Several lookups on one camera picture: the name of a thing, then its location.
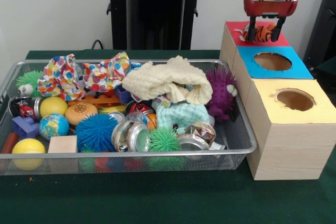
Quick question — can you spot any polka dot cloth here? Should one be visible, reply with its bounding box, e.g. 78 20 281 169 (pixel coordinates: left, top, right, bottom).
37 54 85 101
82 50 131 92

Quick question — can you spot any purple spiky toy creature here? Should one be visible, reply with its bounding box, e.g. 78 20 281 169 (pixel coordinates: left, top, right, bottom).
205 67 238 121

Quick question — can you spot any wooden box with three holes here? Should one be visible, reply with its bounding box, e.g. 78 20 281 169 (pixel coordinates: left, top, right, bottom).
219 21 336 182

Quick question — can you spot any dark green tablecloth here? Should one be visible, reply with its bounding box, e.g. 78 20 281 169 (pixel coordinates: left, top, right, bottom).
0 49 336 224
313 60 336 80

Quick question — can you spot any yellow ball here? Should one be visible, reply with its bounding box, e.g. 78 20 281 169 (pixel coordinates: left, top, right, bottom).
12 137 46 169

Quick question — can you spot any small tiger plush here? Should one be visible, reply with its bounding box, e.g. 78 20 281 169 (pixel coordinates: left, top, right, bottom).
237 23 278 43

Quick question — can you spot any shallow wire mesh bin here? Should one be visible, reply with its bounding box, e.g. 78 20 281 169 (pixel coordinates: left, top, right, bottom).
0 59 258 176

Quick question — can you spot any crushed silver drink can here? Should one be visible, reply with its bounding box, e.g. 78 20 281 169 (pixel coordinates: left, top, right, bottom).
177 121 226 151
111 121 151 153

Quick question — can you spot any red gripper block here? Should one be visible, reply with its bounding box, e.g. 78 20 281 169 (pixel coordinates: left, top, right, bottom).
243 0 299 42

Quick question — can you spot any large blue spiky ball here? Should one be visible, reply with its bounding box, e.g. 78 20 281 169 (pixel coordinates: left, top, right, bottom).
75 114 119 153

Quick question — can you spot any cream knitted cloth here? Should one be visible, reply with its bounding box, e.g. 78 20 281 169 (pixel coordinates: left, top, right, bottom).
122 55 213 104

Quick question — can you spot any mint knitted cloth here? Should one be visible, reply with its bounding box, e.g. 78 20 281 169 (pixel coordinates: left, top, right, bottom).
151 98 210 133

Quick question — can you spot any black upright panel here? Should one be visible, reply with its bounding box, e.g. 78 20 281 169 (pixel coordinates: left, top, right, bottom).
303 0 336 65

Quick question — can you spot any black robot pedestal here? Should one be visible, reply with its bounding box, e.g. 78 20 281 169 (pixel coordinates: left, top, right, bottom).
101 0 212 51

